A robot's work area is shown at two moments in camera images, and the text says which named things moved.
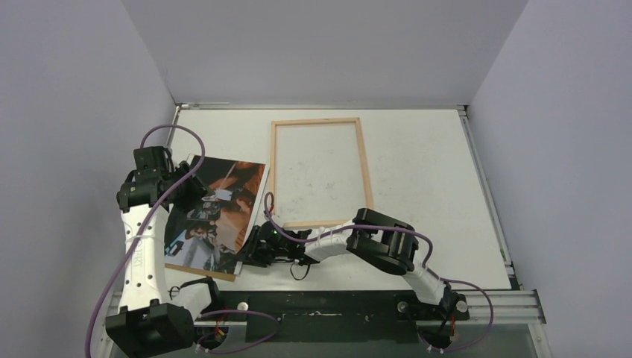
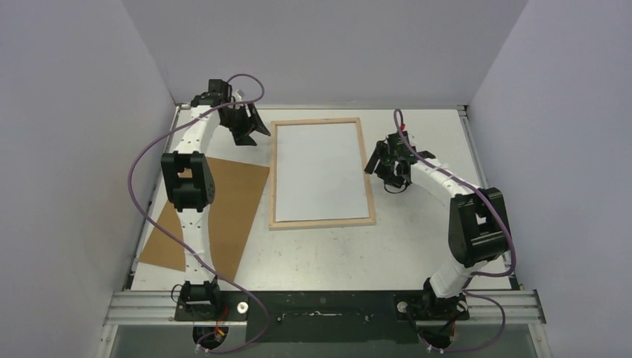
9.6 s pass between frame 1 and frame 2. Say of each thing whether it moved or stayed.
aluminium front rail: stayed
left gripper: moved
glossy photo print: moved
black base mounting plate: stayed
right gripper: moved
